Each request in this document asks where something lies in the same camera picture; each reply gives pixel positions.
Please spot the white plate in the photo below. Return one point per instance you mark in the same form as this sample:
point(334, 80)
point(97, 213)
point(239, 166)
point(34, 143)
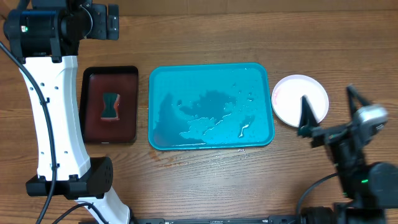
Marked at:
point(287, 98)

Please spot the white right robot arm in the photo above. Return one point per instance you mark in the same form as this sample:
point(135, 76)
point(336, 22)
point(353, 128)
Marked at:
point(370, 188)

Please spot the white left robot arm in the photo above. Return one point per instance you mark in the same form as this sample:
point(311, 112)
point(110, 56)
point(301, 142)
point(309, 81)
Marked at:
point(44, 38)

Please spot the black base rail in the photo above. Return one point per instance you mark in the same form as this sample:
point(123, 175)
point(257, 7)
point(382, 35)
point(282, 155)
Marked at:
point(273, 219)

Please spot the teal plastic tray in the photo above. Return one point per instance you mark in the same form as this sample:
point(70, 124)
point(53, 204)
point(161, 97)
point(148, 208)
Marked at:
point(213, 106)

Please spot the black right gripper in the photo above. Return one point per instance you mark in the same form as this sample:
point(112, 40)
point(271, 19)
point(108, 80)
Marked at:
point(329, 134)

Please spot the black rectangular tray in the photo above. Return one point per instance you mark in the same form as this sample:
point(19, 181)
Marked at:
point(123, 80)

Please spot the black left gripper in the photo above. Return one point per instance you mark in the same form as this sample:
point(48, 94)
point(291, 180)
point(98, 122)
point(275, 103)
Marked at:
point(101, 20)

